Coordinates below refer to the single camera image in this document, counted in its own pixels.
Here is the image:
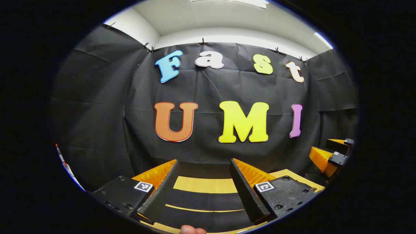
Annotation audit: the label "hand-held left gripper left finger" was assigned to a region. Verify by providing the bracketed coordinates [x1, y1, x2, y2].
[87, 159, 181, 225]

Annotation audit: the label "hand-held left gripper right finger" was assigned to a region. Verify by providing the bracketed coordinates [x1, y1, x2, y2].
[229, 158, 318, 225]

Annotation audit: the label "dark jeans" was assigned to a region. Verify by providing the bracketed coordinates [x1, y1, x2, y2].
[153, 188, 260, 233]

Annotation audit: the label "white printed banner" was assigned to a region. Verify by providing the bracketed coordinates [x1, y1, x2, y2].
[55, 143, 85, 192]

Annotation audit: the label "ceiling light panel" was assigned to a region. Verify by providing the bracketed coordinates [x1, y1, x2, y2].
[192, 0, 269, 9]
[314, 32, 334, 50]

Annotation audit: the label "black backdrop cloth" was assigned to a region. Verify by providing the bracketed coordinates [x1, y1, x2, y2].
[49, 23, 359, 192]

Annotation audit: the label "row of black cloth clips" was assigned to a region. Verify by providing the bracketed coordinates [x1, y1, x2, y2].
[106, 21, 332, 63]

